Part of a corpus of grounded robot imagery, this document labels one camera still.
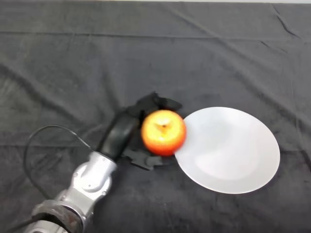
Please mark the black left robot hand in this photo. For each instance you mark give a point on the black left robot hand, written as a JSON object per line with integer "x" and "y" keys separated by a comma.
{"x": 119, "y": 136}

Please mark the red yellow apple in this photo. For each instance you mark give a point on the red yellow apple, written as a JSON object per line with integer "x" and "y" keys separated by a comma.
{"x": 164, "y": 136}

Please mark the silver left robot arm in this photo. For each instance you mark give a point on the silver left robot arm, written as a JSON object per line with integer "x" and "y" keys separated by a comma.
{"x": 80, "y": 189}

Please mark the white round plate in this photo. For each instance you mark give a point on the white round plate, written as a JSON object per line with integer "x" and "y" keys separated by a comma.
{"x": 230, "y": 155}

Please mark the black cloth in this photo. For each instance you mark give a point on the black cloth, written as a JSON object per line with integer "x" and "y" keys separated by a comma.
{"x": 145, "y": 48}

